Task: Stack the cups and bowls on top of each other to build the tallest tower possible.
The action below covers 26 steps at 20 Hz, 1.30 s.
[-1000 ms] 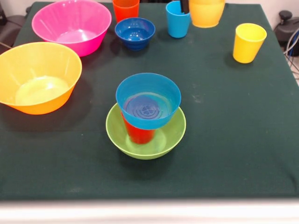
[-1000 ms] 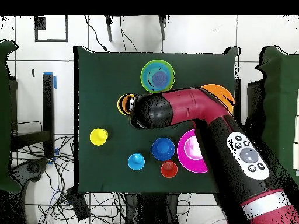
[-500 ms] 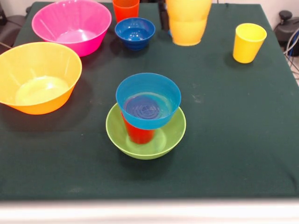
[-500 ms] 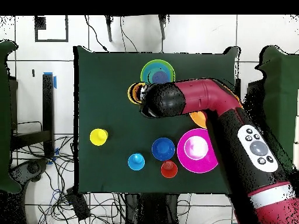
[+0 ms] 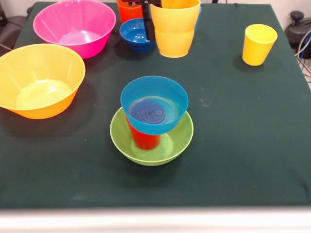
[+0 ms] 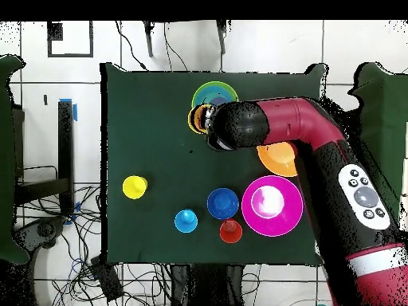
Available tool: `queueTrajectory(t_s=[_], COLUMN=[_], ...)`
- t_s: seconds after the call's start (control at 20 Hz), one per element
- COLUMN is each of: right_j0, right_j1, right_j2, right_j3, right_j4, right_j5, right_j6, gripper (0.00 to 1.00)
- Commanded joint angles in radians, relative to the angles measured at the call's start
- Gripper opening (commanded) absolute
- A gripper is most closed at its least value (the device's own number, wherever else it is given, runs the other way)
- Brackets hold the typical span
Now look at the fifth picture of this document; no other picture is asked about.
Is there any green plastic bowl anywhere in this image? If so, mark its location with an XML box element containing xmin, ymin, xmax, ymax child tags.
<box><xmin>110</xmin><ymin>106</ymin><xmax>194</xmax><ymax>166</ymax></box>

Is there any dark green table cloth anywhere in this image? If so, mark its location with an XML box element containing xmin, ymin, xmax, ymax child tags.
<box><xmin>0</xmin><ymin>1</ymin><xmax>311</xmax><ymax>209</ymax></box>

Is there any light blue plastic bowl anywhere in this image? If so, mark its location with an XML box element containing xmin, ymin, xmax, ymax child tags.
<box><xmin>120</xmin><ymin>75</ymin><xmax>189</xmax><ymax>135</ymax></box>

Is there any amber yellow plastic cup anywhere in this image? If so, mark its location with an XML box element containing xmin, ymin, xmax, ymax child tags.
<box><xmin>155</xmin><ymin>28</ymin><xmax>195</xmax><ymax>58</ymax></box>

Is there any large pink plastic bowl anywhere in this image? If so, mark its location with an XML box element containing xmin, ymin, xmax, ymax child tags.
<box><xmin>33</xmin><ymin>0</ymin><xmax>117</xmax><ymax>60</ymax></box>

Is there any dark blue plastic bowl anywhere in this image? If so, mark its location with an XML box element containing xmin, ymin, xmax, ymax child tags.
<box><xmin>119</xmin><ymin>18</ymin><xmax>156</xmax><ymax>53</ymax></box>

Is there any large yellow-orange plastic bowl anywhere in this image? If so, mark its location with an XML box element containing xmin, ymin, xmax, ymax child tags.
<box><xmin>0</xmin><ymin>43</ymin><xmax>86</xmax><ymax>120</ymax></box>

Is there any orange plastic cup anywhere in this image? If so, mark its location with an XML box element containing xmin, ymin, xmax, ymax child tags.
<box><xmin>117</xmin><ymin>0</ymin><xmax>144</xmax><ymax>24</ymax></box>

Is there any tangle of cables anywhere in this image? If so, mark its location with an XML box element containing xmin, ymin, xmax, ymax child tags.
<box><xmin>295</xmin><ymin>29</ymin><xmax>311</xmax><ymax>83</ymax></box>

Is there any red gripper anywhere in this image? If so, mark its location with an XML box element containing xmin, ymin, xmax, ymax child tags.
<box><xmin>121</xmin><ymin>0</ymin><xmax>162</xmax><ymax>41</ymax></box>

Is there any light blue plastic cup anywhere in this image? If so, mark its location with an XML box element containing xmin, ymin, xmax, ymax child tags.
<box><xmin>194</xmin><ymin>6</ymin><xmax>202</xmax><ymax>32</ymax></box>

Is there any red plastic cup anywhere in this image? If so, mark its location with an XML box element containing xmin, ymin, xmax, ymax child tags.
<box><xmin>125</xmin><ymin>116</ymin><xmax>161</xmax><ymax>150</ymax></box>

